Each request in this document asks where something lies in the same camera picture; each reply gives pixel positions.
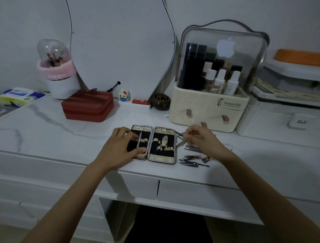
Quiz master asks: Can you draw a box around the person's left hand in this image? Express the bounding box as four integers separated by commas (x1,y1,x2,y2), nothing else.
94,126,148,172

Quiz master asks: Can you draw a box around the person's right hand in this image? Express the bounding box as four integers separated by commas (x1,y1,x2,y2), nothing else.
183,125,234,165

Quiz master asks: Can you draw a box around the pile of manicure tools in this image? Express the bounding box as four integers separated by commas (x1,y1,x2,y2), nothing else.
175,130,233,168

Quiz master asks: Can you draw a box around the manicure set case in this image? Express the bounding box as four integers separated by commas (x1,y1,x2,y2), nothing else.
126,124,178,165

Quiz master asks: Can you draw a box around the person's left forearm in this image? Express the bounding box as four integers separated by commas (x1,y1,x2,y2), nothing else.
21,161,118,243

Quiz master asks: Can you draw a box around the person's right forearm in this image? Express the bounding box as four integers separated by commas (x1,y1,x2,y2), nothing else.
220,153,320,243

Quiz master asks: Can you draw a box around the red jewelry box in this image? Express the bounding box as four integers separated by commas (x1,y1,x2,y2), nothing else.
61,88,115,123

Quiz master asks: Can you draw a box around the white ribbed storage box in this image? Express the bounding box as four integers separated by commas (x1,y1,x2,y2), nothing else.
236,94,320,149

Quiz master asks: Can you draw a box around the cream cosmetic organizer clear lid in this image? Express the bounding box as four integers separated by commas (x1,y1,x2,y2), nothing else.
169,19,270,133

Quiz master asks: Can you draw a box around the white mirror base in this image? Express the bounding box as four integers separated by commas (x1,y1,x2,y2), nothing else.
114,97,152,109

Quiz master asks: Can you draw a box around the white cat figurine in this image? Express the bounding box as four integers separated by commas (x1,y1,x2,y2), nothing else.
117,88,131,102

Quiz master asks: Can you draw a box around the dark round incense burner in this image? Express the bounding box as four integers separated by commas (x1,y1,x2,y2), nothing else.
151,93,171,111

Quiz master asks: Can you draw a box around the slim white lotion bottle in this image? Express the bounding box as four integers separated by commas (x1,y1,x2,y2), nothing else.
214,69,227,94

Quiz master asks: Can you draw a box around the wide white lotion bottle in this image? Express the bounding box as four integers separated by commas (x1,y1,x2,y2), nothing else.
224,70,241,96

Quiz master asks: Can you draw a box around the clear bottle white cap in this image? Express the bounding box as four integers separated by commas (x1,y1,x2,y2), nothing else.
205,69,217,92

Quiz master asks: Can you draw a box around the white brush holder clear dome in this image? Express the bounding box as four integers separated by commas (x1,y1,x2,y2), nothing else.
37,39,81,100

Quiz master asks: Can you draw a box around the white side cabinet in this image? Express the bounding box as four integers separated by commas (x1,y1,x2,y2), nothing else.
0,150,115,243

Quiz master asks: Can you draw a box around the small white case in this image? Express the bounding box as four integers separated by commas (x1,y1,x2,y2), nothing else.
287,112,317,131

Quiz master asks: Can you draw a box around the pink knitted headband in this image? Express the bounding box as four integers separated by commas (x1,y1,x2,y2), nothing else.
37,59,77,81

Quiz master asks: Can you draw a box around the heart-shaped white mirror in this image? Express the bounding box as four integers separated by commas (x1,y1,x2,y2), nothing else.
65,0,177,102

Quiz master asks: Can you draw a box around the white stacked tray organizer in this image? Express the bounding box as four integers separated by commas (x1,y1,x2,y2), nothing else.
251,56,320,108

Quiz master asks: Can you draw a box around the bunch of makeup brushes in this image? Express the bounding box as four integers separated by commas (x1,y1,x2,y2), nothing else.
46,52,66,67

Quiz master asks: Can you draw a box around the blue yellow tissue packet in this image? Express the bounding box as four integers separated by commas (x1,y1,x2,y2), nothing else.
0,87,47,107

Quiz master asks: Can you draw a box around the orange cloth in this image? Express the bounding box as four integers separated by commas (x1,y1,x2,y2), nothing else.
273,49,320,67

